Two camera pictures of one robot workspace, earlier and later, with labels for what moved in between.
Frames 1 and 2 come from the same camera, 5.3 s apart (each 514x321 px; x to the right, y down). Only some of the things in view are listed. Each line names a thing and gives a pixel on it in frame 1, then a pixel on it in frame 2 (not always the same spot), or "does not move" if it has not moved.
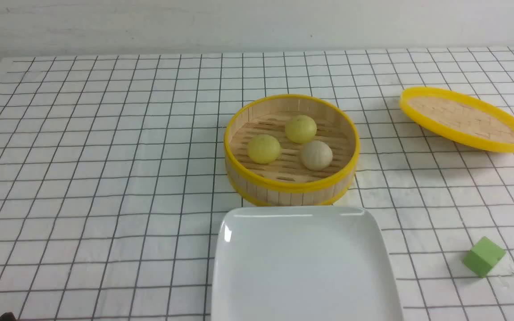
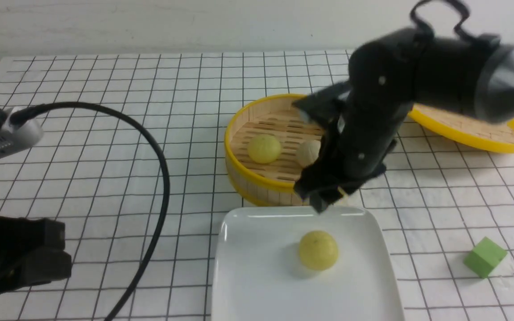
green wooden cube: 484,254 does not move
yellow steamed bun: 300,129 → 318,250
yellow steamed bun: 263,149 does not move
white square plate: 300,263 does not move
